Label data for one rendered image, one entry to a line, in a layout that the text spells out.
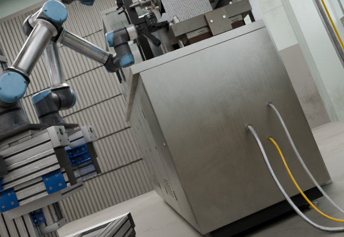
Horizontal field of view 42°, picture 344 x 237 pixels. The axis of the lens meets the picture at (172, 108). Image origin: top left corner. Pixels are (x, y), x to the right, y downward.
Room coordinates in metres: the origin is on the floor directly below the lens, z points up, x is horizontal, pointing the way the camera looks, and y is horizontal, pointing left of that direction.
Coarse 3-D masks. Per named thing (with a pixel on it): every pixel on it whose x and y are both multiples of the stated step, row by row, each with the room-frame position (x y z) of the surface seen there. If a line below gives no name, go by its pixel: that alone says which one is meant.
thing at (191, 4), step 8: (168, 0) 2.27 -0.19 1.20; (176, 0) 2.27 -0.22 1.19; (184, 0) 2.28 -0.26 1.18; (192, 0) 2.28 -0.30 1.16; (200, 0) 2.29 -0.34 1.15; (208, 0) 2.30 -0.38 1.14; (168, 8) 2.26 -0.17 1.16; (176, 8) 2.27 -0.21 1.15; (184, 8) 2.28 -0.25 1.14; (192, 8) 2.28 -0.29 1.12; (200, 8) 2.29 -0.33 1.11; (208, 8) 2.29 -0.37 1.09; (184, 16) 2.27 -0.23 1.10; (192, 16) 2.28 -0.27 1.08
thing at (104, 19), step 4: (136, 0) 3.28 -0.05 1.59; (112, 8) 3.25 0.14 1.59; (116, 8) 3.26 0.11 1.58; (120, 8) 3.26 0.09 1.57; (100, 12) 3.24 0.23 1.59; (104, 12) 3.24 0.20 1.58; (108, 12) 3.25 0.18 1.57; (104, 16) 3.24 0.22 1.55; (104, 20) 3.24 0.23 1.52; (108, 24) 3.24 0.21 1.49; (104, 28) 3.58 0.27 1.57; (108, 28) 3.24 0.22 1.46; (104, 32) 3.69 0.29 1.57; (104, 36) 3.81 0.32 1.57; (104, 40) 3.97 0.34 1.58; (104, 44) 4.16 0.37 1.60; (124, 68) 3.24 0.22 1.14; (116, 72) 3.88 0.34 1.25; (124, 72) 3.24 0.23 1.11; (116, 76) 4.39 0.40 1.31; (120, 76) 3.76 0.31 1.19; (128, 76) 3.24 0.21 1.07; (120, 80) 3.76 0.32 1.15; (120, 88) 4.39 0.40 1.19; (124, 88) 3.81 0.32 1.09; (124, 96) 4.39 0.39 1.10
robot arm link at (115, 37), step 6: (114, 30) 2.20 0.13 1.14; (120, 30) 2.19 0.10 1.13; (126, 30) 2.19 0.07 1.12; (108, 36) 2.18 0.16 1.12; (114, 36) 2.18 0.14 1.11; (120, 36) 2.19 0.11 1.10; (126, 36) 2.20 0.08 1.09; (108, 42) 2.19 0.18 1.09; (114, 42) 2.19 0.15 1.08; (120, 42) 2.19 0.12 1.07
